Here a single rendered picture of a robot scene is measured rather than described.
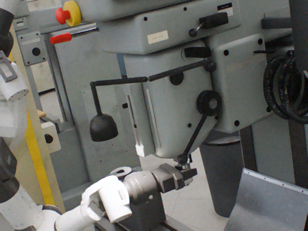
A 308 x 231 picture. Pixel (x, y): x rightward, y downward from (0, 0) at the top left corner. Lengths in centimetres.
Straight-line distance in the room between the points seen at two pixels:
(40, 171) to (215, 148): 122
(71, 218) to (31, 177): 169
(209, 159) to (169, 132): 213
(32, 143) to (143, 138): 179
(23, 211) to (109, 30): 56
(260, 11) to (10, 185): 85
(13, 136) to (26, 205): 20
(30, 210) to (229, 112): 63
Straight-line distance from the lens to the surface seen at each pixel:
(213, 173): 337
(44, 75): 971
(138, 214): 172
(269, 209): 166
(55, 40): 123
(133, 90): 120
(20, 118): 136
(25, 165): 299
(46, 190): 308
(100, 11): 106
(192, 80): 121
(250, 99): 133
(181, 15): 116
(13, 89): 126
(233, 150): 324
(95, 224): 197
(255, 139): 165
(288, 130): 152
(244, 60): 130
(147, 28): 110
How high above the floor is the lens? 180
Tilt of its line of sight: 16 degrees down
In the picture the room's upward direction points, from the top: 12 degrees counter-clockwise
